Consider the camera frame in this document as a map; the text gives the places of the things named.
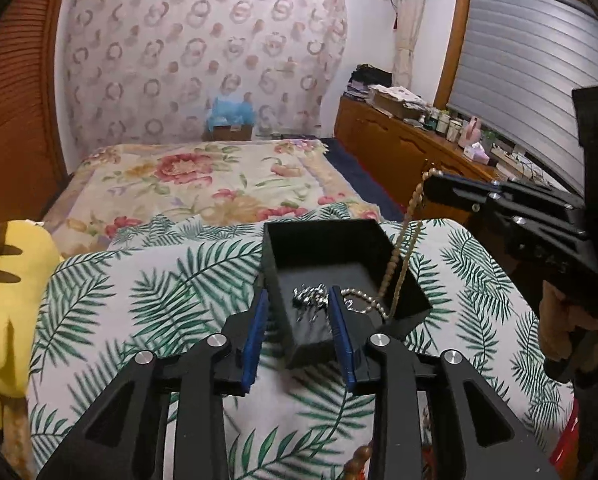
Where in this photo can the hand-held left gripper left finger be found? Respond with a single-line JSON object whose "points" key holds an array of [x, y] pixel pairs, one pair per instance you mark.
{"points": [[255, 340]]}

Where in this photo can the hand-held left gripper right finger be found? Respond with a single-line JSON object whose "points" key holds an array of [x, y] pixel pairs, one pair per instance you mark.
{"points": [[341, 335]]}

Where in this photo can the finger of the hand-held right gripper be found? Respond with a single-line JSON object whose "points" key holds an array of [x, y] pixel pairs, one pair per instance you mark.
{"points": [[544, 240], [459, 190]]}

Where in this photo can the black jewelry box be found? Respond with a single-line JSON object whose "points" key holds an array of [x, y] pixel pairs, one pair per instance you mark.
{"points": [[324, 245]]}

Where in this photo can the person's right hand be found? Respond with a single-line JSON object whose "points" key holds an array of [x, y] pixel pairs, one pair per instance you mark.
{"points": [[554, 325]]}

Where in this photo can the pink tissue box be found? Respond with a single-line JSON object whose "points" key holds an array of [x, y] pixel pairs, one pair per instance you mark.
{"points": [[476, 154]]}

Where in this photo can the pink figurine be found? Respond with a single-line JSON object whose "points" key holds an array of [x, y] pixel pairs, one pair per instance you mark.
{"points": [[470, 132]]}

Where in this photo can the group of small bottles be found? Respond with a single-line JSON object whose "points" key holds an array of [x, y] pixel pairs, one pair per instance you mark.
{"points": [[441, 122]]}

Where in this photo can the wooden cabinet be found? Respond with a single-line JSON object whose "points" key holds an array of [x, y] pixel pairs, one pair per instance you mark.
{"points": [[394, 150]]}

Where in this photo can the navy bed sheet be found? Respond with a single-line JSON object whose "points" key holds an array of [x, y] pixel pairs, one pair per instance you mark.
{"points": [[364, 180]]}

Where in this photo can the patterned flat box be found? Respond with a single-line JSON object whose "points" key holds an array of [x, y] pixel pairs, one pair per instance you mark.
{"points": [[396, 99]]}

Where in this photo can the green leaf print cloth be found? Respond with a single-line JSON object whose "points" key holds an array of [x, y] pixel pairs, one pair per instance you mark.
{"points": [[154, 285]]}

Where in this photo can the grey window blind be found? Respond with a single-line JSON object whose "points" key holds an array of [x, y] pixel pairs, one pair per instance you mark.
{"points": [[524, 60]]}

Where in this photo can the stack of dark clothes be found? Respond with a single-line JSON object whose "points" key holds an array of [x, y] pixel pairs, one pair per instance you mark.
{"points": [[366, 80]]}

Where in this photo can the floral blanket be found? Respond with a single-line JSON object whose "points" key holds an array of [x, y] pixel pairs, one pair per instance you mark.
{"points": [[189, 180]]}

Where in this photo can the cream curtain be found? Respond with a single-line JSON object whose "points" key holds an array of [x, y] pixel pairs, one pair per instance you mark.
{"points": [[409, 20]]}

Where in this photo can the red object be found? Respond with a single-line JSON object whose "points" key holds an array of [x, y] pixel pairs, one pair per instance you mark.
{"points": [[566, 435]]}

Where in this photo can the small cardboard box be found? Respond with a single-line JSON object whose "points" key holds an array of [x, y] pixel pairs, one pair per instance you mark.
{"points": [[231, 132]]}

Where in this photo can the blue plastic bag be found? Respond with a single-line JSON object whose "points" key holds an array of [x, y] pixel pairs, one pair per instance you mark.
{"points": [[229, 110]]}

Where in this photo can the yellow plush toy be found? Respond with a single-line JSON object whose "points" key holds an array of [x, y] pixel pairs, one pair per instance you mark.
{"points": [[9, 300]]}

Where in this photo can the wooden louvre panel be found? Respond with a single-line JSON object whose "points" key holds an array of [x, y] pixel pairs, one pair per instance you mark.
{"points": [[14, 100]]}

